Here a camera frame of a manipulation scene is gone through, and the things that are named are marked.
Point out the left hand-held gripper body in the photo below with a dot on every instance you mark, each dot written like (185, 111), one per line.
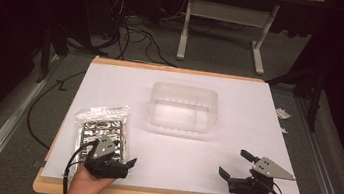
(107, 167)

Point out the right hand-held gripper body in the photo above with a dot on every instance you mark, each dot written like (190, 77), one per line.
(249, 186)

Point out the clear packet with black-white print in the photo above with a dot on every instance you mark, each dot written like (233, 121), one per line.
(107, 125)

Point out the clear plastic container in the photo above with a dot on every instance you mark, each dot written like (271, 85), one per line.
(183, 108)

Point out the person's left hand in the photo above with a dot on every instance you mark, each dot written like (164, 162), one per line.
(89, 185)

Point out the white board sheet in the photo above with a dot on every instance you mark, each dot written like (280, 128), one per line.
(220, 150)

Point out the small white paper scrap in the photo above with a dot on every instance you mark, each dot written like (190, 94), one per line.
(283, 130)

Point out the crumpled white paper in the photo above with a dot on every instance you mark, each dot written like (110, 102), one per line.
(282, 113)

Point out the black stand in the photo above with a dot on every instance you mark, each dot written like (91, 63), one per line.
(45, 53)
(316, 96)

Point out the dark computer tower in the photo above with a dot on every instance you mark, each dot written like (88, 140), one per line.
(105, 4)

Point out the white metal desk frame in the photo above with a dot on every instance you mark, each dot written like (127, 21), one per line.
(228, 13)

